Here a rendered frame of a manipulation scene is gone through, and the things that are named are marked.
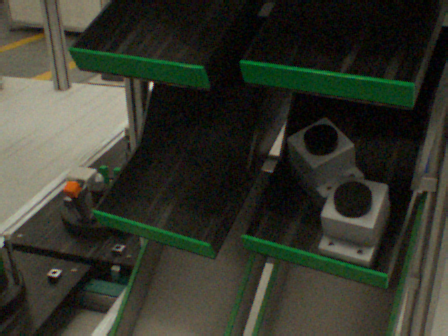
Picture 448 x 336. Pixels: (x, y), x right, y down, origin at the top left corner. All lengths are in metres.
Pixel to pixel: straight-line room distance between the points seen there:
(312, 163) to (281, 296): 0.20
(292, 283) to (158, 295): 0.16
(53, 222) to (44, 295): 0.20
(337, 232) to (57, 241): 0.59
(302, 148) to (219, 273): 0.21
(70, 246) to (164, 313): 0.32
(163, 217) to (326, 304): 0.20
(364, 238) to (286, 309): 0.20
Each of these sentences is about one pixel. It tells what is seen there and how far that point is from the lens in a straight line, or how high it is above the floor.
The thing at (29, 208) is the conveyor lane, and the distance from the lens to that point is 1.10.
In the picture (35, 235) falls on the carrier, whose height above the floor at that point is 0.97.
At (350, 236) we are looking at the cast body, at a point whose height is 1.23.
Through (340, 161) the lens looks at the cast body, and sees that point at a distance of 0.51.
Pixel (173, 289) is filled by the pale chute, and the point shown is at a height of 1.07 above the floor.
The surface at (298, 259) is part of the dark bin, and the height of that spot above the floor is 1.20.
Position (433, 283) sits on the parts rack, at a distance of 0.65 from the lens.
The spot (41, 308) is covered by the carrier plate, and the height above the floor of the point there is 0.97.
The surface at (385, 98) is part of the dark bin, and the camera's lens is 0.42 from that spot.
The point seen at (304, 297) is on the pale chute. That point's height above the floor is 1.09.
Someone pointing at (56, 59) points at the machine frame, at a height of 0.97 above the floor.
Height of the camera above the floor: 1.50
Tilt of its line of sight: 28 degrees down
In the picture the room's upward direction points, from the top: 1 degrees counter-clockwise
